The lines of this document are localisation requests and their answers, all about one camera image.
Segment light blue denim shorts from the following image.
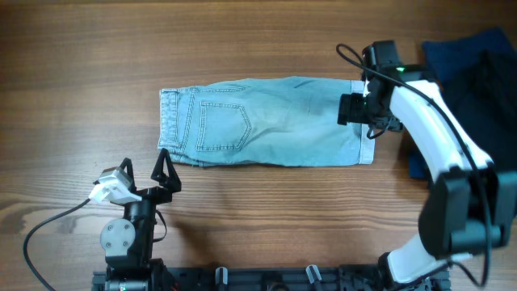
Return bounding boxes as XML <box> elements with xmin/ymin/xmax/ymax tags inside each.
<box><xmin>158</xmin><ymin>77</ymin><xmax>375</xmax><ymax>167</ymax></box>

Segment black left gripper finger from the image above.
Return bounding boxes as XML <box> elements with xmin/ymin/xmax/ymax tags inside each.
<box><xmin>151</xmin><ymin>148</ymin><xmax>182</xmax><ymax>192</ymax></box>
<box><xmin>120</xmin><ymin>158</ymin><xmax>136</xmax><ymax>190</ymax></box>

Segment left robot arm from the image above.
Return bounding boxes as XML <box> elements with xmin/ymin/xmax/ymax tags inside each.
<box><xmin>89</xmin><ymin>149</ymin><xmax>182</xmax><ymax>291</ymax></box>

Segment black left camera cable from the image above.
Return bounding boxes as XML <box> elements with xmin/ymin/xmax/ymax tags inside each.
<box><xmin>23</xmin><ymin>197</ymin><xmax>92</xmax><ymax>291</ymax></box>

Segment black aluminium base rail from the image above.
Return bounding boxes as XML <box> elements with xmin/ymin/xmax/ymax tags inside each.
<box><xmin>90</xmin><ymin>264</ymin><xmax>451</xmax><ymax>291</ymax></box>

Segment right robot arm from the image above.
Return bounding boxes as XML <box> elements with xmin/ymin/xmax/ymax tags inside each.
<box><xmin>336</xmin><ymin>40</ymin><xmax>516</xmax><ymax>290</ymax></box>

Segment navy blue garment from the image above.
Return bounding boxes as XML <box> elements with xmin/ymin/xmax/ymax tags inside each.
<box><xmin>407</xmin><ymin>27</ymin><xmax>516</xmax><ymax>181</ymax></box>

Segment black garment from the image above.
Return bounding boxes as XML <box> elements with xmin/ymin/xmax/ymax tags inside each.
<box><xmin>443</xmin><ymin>51</ymin><xmax>516</xmax><ymax>171</ymax></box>

